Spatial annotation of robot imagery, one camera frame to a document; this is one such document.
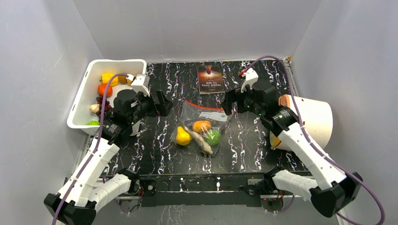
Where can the grey toy fish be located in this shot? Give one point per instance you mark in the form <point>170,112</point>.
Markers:
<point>204,146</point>

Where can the clear zip top bag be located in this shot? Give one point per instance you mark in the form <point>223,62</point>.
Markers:
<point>191,113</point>

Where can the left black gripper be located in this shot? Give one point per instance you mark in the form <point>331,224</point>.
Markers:
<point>162,109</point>

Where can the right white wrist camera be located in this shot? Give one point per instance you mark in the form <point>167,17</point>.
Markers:
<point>249,77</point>

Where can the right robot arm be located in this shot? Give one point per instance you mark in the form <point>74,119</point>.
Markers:
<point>330,189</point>

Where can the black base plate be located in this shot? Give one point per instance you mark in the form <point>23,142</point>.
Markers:
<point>204,189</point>

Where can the orange persimmon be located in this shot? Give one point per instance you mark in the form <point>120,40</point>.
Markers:
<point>101,90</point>

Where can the white plastic bin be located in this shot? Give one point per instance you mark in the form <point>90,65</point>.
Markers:
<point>80,115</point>

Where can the garlic bulb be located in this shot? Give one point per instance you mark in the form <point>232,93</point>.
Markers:
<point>94,108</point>

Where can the white cylinder orange lid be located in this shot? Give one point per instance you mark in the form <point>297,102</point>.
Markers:
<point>316,115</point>

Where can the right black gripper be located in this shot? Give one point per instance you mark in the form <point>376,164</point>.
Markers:
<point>230,101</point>

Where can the orange fruit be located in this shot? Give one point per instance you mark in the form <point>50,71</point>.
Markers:
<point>201,126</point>

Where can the green cabbage toy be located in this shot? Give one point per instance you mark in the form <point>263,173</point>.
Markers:
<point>93,123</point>

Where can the aluminium frame rail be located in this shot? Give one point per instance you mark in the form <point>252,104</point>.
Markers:
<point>277,202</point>

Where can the green round fruit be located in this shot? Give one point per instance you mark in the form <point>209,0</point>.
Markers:
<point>212,137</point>

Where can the dark red grape bunch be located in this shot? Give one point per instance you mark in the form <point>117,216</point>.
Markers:
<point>106,105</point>

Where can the yellow pear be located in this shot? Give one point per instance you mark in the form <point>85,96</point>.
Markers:
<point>182,137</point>

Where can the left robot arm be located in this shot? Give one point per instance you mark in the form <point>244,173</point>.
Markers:
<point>90,174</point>

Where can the yellow bell pepper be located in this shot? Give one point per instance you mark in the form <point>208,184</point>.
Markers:
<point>106,77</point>

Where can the book with dark cover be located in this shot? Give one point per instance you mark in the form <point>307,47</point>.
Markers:
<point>210,80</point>

